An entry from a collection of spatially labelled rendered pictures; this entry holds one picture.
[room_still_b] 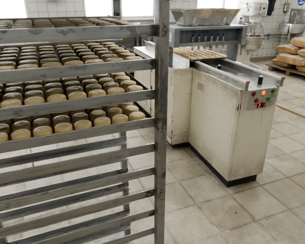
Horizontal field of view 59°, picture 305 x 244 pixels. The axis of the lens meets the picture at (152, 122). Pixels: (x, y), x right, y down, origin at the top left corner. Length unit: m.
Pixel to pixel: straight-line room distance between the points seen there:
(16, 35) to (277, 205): 2.04
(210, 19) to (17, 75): 2.06
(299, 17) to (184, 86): 5.12
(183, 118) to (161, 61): 1.89
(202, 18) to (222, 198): 1.50
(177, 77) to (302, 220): 1.45
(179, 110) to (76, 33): 1.94
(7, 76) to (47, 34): 0.14
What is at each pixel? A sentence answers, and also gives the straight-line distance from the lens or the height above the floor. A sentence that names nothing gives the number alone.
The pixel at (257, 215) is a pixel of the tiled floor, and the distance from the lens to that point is 2.16.
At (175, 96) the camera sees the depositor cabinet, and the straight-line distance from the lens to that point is 2.49.
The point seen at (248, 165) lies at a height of 0.20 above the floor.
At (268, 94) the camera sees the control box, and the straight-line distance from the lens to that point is 2.06.
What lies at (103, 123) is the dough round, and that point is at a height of 1.06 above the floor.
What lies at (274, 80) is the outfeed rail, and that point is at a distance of 2.13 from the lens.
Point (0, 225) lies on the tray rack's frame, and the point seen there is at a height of 0.45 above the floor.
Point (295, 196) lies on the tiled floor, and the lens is 2.45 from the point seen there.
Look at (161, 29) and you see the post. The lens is 0.74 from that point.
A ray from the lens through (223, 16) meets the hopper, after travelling 2.62.
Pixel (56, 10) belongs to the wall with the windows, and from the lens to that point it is 5.27.
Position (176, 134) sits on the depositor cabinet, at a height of 0.19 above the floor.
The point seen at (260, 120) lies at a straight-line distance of 2.14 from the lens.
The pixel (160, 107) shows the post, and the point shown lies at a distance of 0.79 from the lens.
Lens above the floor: 1.40
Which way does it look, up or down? 24 degrees down
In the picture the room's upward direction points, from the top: straight up
